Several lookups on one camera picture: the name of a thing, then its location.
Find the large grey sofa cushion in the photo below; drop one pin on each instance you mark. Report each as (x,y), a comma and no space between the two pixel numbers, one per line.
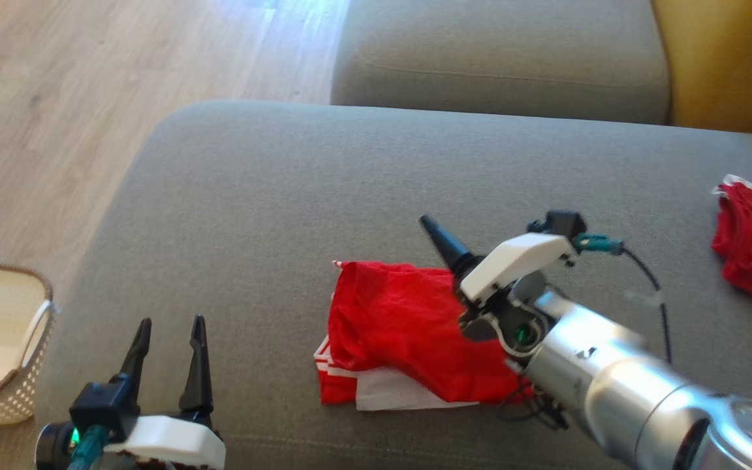
(252,196)

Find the yellow sofa cushion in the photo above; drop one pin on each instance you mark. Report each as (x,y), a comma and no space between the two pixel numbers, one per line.
(735,59)

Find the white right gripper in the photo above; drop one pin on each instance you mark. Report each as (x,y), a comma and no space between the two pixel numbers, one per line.
(519,261)

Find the teal left camera connector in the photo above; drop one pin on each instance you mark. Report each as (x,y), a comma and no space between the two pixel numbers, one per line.
(89,450)

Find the red garment striped white trim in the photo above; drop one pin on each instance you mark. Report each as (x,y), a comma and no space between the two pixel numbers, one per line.
(402,320)

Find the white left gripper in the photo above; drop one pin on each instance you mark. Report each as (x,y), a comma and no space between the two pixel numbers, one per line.
(167,447)

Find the small grey sofa cushion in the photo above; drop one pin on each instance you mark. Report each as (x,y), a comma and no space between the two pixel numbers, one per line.
(500,52)

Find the teal camera connector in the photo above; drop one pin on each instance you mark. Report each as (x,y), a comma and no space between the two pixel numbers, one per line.
(601,245)
(89,450)

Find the teal right camera connector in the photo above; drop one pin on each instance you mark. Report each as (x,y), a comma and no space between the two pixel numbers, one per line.
(601,245)

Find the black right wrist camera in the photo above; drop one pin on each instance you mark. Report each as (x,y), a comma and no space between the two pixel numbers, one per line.
(565,223)

